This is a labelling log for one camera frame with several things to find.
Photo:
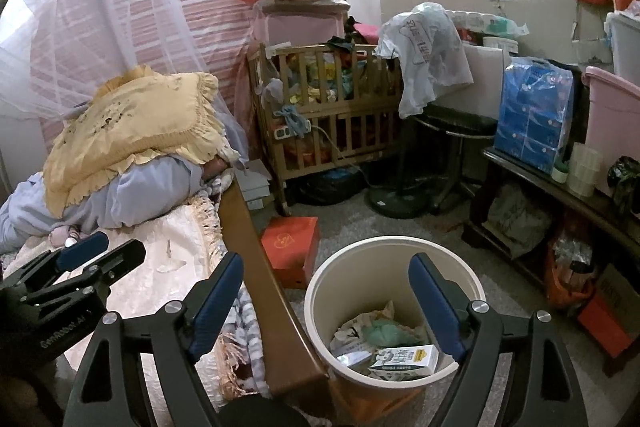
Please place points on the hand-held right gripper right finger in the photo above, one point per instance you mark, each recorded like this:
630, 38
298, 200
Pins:
437, 307

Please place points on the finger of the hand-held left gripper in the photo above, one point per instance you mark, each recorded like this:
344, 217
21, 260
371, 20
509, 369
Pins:
115, 259
82, 247

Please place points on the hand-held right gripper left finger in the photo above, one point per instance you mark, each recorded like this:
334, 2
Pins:
215, 307

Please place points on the white green milk carton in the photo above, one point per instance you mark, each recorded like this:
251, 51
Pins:
400, 359

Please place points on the cream plastic waste bin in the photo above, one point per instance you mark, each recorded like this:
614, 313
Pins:
330, 287

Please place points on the small pink cloth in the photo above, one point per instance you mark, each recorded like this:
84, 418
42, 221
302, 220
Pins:
60, 236

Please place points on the light blue quilt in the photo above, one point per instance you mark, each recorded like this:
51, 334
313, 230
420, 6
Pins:
150, 192

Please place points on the orange red gift box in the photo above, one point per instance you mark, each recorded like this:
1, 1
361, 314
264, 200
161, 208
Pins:
290, 247

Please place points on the black round base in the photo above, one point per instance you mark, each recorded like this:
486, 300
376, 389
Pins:
400, 202

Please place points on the grey plastic bag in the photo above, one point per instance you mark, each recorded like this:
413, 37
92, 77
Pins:
520, 222

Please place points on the orange plastic bag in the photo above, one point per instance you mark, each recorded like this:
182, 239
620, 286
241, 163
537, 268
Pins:
565, 292

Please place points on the dark wooden low table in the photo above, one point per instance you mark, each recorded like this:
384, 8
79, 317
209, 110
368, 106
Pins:
550, 194

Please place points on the black plastic bag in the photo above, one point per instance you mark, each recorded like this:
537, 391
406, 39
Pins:
325, 189

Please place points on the red cardboard box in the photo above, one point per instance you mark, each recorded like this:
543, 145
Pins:
600, 327

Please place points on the brown cardboard box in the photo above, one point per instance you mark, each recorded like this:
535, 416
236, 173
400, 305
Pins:
615, 292

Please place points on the small green lidded jar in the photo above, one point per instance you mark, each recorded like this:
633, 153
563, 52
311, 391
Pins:
560, 171

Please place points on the black chair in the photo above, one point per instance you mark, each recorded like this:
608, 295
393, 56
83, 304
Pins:
455, 123

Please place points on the white power strip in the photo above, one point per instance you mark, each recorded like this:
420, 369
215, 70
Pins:
282, 133

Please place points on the white paper cup stack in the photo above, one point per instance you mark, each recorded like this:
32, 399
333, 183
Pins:
582, 167

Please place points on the blue hanging cloth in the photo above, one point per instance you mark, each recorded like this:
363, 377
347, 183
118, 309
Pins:
295, 119

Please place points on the blue tissue pack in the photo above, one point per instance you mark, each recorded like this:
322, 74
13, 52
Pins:
535, 117

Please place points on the wooden crib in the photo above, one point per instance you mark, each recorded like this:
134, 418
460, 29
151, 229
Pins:
345, 111

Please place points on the dark green bag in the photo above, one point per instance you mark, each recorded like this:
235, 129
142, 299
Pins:
625, 182

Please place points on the white mosquito net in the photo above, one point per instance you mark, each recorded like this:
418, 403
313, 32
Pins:
100, 7

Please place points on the pink plastic tub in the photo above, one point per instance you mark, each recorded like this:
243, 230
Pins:
610, 122

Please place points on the pile of colourful clothes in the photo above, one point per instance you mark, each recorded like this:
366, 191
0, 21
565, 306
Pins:
340, 72

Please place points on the white plastic bag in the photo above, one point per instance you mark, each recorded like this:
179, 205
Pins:
425, 52

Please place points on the pink striped curtain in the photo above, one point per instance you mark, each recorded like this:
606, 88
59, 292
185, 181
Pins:
225, 7

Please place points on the toilet paper roll pack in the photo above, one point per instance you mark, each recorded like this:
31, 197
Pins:
485, 23

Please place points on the pink storage box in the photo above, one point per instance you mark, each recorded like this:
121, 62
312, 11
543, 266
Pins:
300, 29

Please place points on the grey white storage bin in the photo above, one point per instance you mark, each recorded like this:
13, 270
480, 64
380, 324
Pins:
625, 42

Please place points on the wooden bed frame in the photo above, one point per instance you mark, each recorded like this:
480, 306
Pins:
265, 297

